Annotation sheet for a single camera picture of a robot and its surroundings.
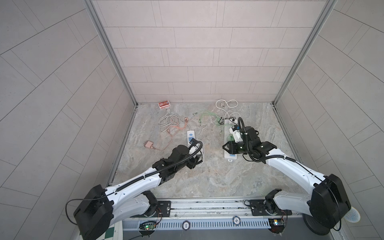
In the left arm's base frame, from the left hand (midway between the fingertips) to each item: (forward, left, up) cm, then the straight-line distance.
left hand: (199, 151), depth 80 cm
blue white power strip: (+15, +6, -9) cm, 19 cm away
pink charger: (+8, +32, -8) cm, 34 cm away
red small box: (+43, +28, -9) cm, 52 cm away
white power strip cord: (+45, -18, -10) cm, 49 cm away
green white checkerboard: (-34, +37, -9) cm, 51 cm away
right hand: (+2, -13, 0) cm, 13 cm away
